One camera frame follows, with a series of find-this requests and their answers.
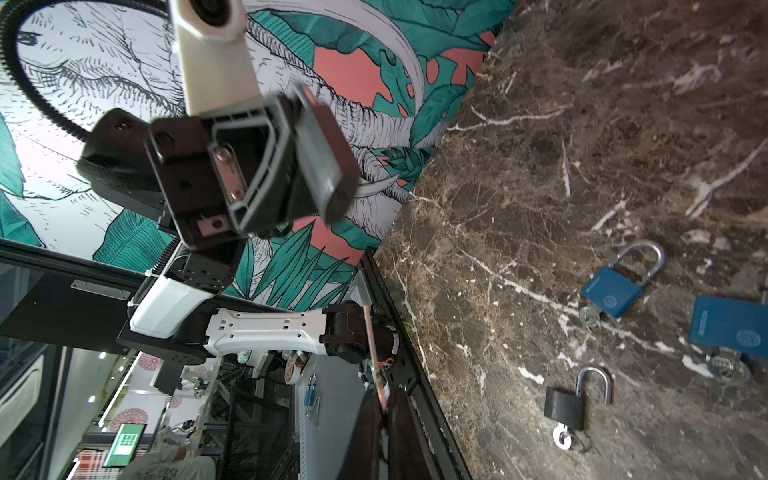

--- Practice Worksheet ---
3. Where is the green lit screen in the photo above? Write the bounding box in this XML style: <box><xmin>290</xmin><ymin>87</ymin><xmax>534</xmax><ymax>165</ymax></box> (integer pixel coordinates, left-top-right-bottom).
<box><xmin>103</xmin><ymin>423</ymin><xmax>146</xmax><ymax>468</ymax></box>

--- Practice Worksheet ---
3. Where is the small black padlock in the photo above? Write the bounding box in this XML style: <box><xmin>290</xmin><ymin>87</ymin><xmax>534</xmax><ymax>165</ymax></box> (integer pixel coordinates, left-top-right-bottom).
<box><xmin>295</xmin><ymin>85</ymin><xmax>360</xmax><ymax>225</ymax></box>
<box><xmin>543</xmin><ymin>366</ymin><xmax>613</xmax><ymax>451</ymax></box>

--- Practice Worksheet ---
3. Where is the black corrugated left cable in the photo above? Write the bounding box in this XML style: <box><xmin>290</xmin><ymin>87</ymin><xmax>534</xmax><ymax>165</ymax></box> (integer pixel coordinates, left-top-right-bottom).
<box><xmin>0</xmin><ymin>0</ymin><xmax>169</xmax><ymax>144</ymax></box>

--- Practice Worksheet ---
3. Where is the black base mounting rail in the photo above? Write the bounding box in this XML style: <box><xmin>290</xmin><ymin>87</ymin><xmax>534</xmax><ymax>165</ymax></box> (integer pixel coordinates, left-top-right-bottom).
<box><xmin>358</xmin><ymin>253</ymin><xmax>472</xmax><ymax>480</ymax></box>

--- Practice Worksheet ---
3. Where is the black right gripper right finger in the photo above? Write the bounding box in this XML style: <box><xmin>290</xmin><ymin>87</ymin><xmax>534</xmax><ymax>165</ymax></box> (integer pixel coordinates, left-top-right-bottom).
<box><xmin>387</xmin><ymin>398</ymin><xmax>441</xmax><ymax>480</ymax></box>

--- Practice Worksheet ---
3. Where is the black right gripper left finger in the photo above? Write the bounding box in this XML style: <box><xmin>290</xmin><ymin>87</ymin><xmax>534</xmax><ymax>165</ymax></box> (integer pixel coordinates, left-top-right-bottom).
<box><xmin>344</xmin><ymin>401</ymin><xmax>382</xmax><ymax>480</ymax></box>

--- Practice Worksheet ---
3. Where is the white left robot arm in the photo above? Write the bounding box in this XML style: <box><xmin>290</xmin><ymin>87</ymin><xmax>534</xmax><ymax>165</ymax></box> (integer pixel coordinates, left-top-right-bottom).
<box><xmin>77</xmin><ymin>88</ymin><xmax>400</xmax><ymax>368</ymax></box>

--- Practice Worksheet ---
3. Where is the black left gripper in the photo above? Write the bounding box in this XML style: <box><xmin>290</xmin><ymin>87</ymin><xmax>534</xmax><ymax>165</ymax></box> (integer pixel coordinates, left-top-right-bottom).
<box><xmin>145</xmin><ymin>93</ymin><xmax>318</xmax><ymax>251</ymax></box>

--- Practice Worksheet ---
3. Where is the blue padlock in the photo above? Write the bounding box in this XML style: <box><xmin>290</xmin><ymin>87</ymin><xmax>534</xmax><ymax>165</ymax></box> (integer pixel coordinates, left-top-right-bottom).
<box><xmin>579</xmin><ymin>240</ymin><xmax>666</xmax><ymax>329</ymax></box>
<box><xmin>688</xmin><ymin>286</ymin><xmax>767</xmax><ymax>386</ymax></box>

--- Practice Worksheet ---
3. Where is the person in grey shirt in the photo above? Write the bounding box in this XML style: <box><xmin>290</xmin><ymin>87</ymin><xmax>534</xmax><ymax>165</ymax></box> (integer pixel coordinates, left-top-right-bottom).
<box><xmin>118</xmin><ymin>446</ymin><xmax>217</xmax><ymax>480</ymax></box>

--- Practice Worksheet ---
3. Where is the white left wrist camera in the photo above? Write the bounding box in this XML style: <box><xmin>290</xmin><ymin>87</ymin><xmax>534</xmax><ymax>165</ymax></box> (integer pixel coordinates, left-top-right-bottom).
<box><xmin>168</xmin><ymin>0</ymin><xmax>263</xmax><ymax>118</ymax></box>

